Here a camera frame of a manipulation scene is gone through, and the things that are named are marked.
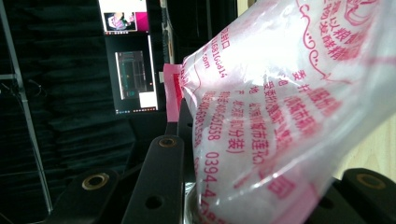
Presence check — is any computer monitor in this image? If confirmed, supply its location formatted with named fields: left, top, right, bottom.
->
left=97, top=0, right=160, bottom=115

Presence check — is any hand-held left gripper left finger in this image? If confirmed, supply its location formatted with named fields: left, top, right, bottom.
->
left=120, top=98, right=200, bottom=224

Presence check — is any clear pink-printed seasoning bag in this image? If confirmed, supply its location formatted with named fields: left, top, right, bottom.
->
left=163, top=0, right=396, bottom=224

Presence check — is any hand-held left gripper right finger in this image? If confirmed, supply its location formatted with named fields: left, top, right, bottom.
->
left=298, top=176, right=356, bottom=224

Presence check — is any grey metal stand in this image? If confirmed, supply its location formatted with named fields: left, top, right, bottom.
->
left=0, top=0, right=54, bottom=216

